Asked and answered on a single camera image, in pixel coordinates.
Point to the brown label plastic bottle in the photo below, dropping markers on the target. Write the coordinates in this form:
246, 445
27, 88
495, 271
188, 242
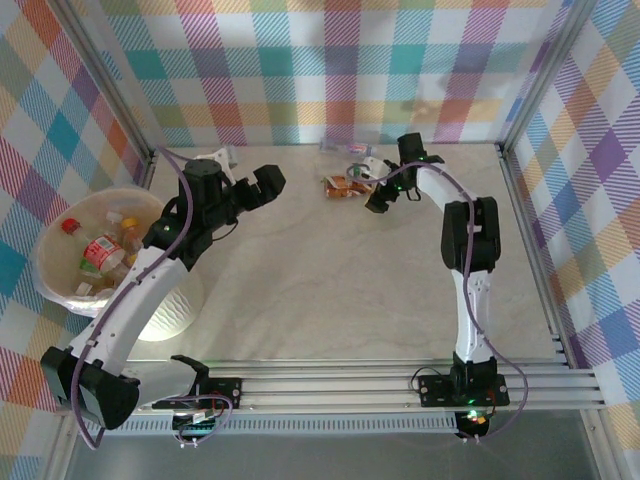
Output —
345, 187

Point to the clear bottle green cap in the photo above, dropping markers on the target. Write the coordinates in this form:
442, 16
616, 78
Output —
356, 171

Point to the clear bottle pink purple label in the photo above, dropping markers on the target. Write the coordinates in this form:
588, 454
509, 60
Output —
357, 148

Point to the red label bottle red cap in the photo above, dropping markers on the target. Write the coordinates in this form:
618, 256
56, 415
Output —
100, 247

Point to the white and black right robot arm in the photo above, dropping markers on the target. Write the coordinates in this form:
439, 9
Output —
472, 300

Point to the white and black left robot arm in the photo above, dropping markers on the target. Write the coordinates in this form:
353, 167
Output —
145, 285

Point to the white round waste bin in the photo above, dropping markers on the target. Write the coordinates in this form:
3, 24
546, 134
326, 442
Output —
172, 315

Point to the aluminium side rail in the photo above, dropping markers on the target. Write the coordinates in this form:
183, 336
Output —
520, 210
147, 172

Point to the aluminium frame post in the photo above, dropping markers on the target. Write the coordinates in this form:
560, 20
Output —
107, 80
542, 75

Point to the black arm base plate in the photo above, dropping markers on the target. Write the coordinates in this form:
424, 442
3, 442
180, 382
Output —
225, 387
432, 390

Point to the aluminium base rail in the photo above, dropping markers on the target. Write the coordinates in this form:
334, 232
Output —
325, 385

